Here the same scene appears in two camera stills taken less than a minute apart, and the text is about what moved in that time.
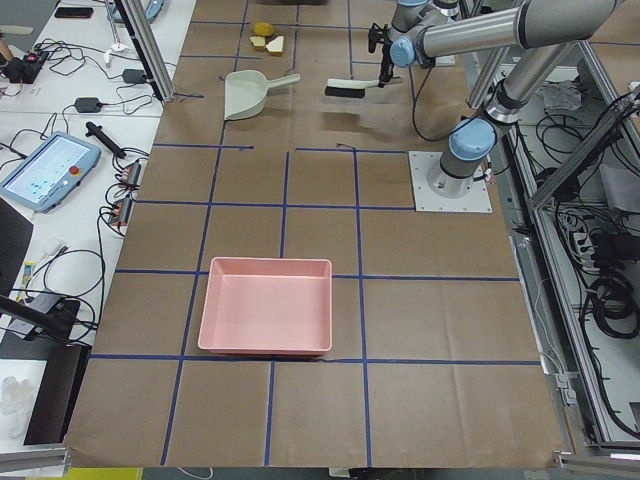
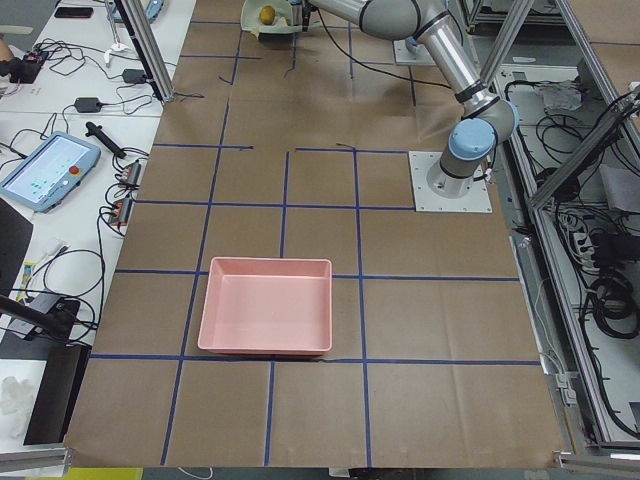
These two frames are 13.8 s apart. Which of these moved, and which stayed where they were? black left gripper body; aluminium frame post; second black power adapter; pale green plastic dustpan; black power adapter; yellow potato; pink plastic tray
Moved: black left gripper body; yellow potato; pale green plastic dustpan
Stayed: aluminium frame post; pink plastic tray; black power adapter; second black power adapter
